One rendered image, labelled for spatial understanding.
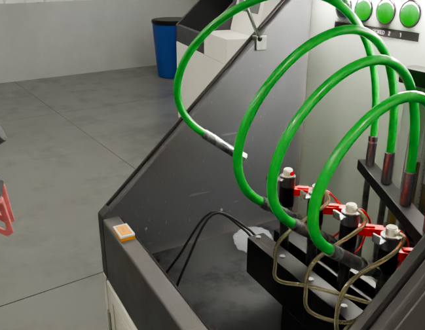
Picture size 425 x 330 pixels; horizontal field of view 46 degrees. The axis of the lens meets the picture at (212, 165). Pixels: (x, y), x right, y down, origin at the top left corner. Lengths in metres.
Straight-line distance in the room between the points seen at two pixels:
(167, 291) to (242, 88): 0.52
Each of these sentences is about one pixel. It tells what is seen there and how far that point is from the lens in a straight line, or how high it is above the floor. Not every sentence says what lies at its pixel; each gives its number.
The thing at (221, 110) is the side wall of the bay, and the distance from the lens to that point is 1.16.
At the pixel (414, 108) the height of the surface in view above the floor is 1.27.
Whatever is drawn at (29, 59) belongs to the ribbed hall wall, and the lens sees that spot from 7.32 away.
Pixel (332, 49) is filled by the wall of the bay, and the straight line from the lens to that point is 1.20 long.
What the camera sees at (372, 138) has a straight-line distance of 1.01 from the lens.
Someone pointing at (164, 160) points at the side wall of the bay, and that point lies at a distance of 1.13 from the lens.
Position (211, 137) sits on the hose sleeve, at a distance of 0.93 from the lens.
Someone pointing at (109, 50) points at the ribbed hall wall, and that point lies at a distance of 7.67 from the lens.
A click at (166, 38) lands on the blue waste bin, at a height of 0.55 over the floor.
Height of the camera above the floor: 1.47
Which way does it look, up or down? 22 degrees down
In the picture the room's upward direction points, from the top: straight up
